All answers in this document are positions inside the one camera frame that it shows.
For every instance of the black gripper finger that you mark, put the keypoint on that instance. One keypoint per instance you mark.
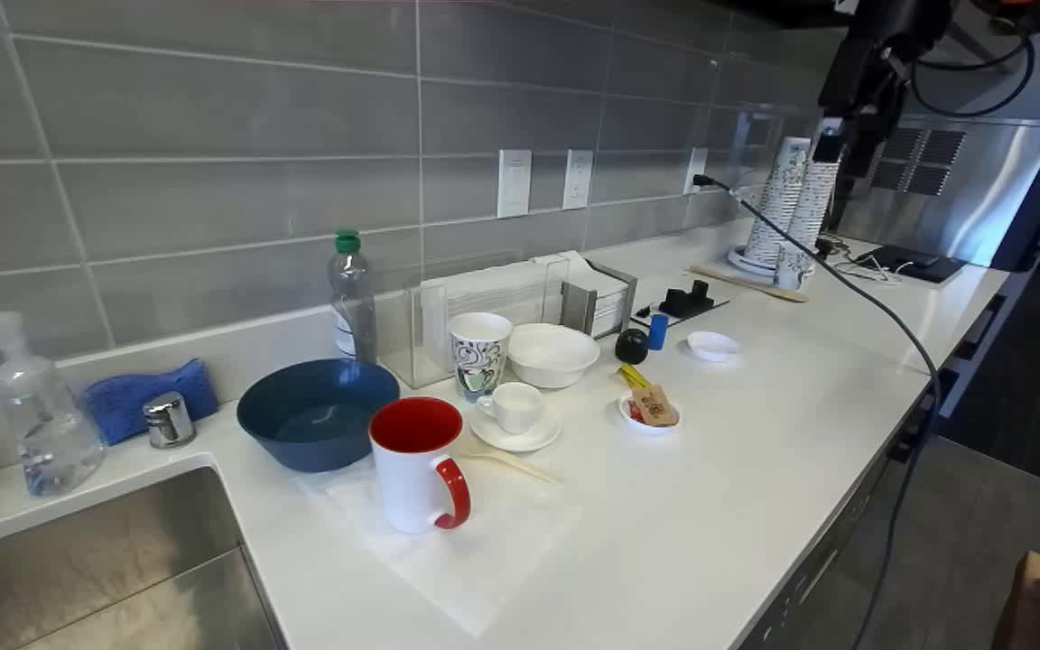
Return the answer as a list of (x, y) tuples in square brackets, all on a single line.
[(866, 145), (847, 182)]

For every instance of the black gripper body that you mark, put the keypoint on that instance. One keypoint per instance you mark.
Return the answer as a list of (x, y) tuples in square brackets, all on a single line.
[(876, 66)]

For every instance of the yellow packet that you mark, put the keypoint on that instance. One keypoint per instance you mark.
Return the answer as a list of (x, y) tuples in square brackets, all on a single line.
[(631, 380)]

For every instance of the small black cup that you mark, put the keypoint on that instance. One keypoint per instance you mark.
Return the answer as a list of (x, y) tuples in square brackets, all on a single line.
[(629, 348)]

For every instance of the brown packet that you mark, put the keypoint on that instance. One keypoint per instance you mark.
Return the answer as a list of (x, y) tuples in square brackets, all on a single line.
[(659, 405)]

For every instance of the tall stack of paper cups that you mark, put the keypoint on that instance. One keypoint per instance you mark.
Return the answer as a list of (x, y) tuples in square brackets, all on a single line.
[(776, 203), (808, 223)]

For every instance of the flat black device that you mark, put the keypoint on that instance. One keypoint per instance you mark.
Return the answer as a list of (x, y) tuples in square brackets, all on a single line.
[(911, 262)]

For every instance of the stainless steel appliance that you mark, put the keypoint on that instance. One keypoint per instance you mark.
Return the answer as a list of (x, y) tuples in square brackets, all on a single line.
[(977, 182)]

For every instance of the wooden spatula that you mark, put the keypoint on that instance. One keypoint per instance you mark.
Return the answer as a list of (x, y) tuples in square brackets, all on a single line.
[(747, 285)]

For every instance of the small blue cylinder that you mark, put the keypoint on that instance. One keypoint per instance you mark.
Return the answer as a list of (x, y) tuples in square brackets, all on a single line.
[(659, 333)]

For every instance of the metal napkin dispenser box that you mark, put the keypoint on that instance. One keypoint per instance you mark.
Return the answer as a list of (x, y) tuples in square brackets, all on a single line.
[(593, 300)]

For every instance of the small white dish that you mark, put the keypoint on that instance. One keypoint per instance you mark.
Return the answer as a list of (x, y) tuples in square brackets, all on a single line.
[(629, 418)]

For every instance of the white ceramic bowl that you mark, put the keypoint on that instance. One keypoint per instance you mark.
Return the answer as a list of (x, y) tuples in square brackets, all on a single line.
[(552, 357)]

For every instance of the clear holder with white napkins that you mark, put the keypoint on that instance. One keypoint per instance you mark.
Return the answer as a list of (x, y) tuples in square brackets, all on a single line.
[(483, 289)]

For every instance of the small white teacup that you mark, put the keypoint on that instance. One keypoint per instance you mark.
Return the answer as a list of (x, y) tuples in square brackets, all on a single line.
[(512, 409)]

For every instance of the patterned white mug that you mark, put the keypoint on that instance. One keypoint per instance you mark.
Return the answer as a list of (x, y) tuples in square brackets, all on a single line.
[(479, 357)]

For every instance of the white saucer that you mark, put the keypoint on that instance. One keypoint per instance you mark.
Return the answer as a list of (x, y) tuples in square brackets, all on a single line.
[(528, 442)]

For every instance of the thin wooden stir stick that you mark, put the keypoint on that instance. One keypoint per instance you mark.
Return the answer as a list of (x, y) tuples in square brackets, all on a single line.
[(521, 465)]

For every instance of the clear bottle green cap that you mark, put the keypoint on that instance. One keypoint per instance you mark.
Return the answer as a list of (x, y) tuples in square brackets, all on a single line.
[(351, 300)]

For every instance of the white paper mat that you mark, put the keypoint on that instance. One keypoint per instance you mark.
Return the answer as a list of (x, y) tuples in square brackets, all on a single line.
[(470, 554)]

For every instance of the white mug red inside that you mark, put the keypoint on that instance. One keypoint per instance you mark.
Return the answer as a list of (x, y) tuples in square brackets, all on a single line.
[(406, 490)]

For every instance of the dark blue bowl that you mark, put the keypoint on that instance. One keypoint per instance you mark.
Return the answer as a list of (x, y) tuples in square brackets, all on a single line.
[(308, 419)]

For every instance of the round chrome knob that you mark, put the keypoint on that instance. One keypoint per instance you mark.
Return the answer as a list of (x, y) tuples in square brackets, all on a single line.
[(168, 419)]

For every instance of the blue sponge cloth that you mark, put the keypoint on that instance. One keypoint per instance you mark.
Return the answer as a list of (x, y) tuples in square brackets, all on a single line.
[(133, 403)]

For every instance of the clear soap pump bottle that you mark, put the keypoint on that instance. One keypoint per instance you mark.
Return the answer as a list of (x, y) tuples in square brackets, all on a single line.
[(51, 440)]

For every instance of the stainless steel sink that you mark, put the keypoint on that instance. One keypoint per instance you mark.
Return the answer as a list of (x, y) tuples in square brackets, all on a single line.
[(97, 578)]

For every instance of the white wall outlet with plug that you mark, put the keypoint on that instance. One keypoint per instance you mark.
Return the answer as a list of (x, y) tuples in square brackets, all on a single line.
[(694, 163)]

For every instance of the black clamp mount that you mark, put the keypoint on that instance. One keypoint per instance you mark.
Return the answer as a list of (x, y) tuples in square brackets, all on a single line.
[(686, 300)]

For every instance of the white wall switch plate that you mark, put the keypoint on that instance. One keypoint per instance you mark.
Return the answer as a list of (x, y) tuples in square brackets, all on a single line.
[(512, 182)]

